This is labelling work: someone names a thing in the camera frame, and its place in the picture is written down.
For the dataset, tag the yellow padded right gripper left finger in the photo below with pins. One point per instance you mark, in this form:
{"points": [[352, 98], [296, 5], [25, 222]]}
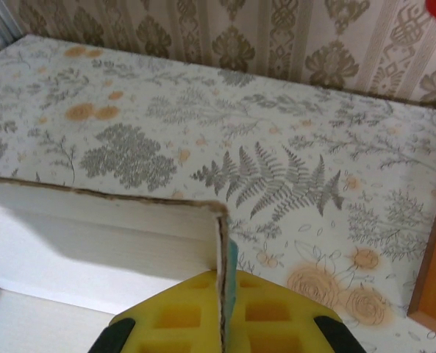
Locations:
{"points": [[173, 327]]}

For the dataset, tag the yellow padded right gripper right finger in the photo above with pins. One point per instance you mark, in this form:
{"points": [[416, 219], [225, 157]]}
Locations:
{"points": [[276, 327]]}

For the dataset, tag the teal and white paper box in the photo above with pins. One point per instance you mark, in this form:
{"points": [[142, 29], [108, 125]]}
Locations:
{"points": [[92, 239]]}

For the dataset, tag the floral table cloth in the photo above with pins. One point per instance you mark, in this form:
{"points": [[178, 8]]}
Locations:
{"points": [[239, 128]]}

